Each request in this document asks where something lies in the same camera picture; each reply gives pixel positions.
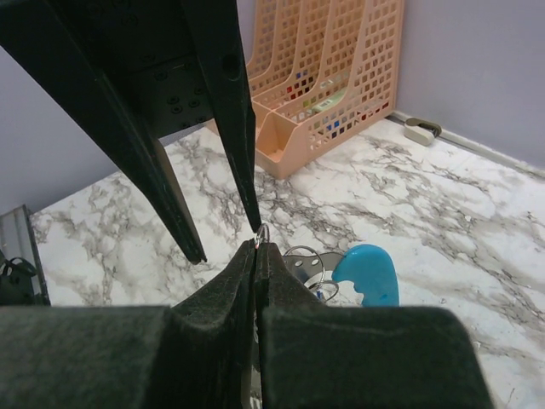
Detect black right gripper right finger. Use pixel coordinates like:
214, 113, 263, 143
255, 243, 493, 408

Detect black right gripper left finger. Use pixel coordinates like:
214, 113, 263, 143
1, 240, 255, 408

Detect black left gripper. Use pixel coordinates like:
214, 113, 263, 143
1, 0, 261, 263

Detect blue handled key ring organiser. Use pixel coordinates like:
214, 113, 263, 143
283, 244, 399, 307

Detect peach plastic file organiser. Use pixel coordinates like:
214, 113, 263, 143
246, 0, 405, 179

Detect green white box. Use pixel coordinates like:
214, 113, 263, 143
312, 89, 346, 113

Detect small beige clip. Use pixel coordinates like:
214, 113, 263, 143
404, 118, 442, 147

